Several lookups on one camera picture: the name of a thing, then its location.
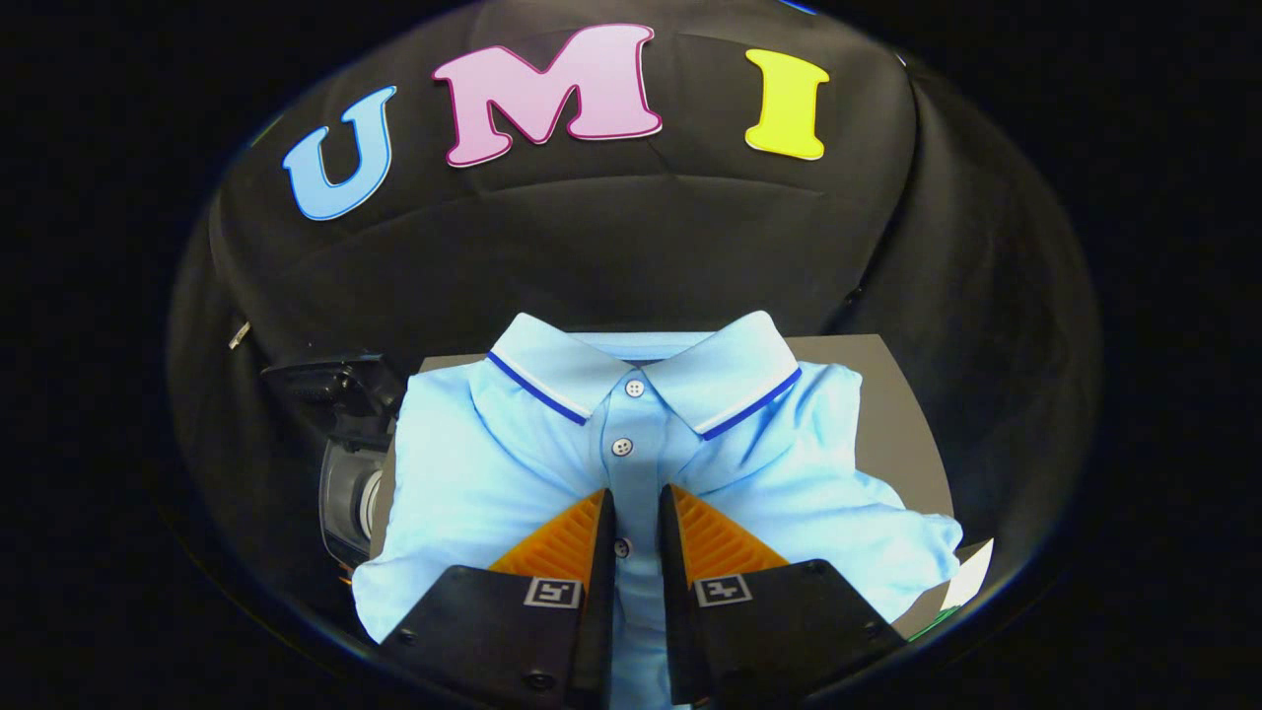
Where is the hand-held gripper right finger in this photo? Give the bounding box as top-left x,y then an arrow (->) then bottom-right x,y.
659,483 -> 908,707

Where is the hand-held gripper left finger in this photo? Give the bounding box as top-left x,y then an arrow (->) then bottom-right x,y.
380,488 -> 619,709

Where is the light blue polo shirt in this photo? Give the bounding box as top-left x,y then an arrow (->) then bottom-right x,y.
352,311 -> 964,710

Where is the dark transparent washing machine lid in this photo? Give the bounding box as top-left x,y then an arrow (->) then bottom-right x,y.
261,352 -> 405,451

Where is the white paper sheet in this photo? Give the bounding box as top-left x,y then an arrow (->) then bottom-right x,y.
940,538 -> 995,612

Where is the black backdrop cloth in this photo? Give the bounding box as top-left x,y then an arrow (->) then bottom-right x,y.
168,0 -> 1103,632

